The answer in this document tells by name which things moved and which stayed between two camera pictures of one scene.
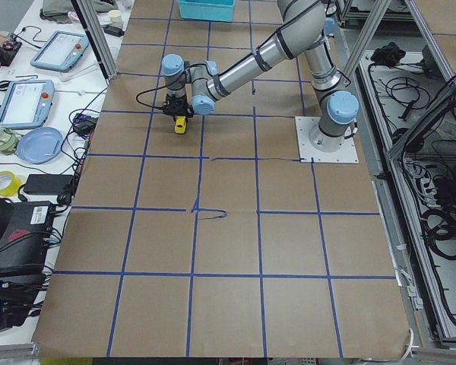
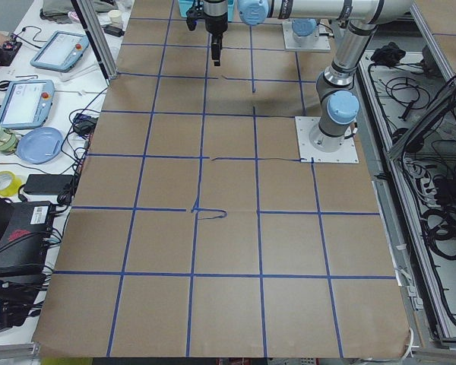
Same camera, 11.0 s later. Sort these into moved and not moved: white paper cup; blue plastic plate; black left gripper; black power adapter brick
Moved: black left gripper
Not moved: white paper cup; blue plastic plate; black power adapter brick
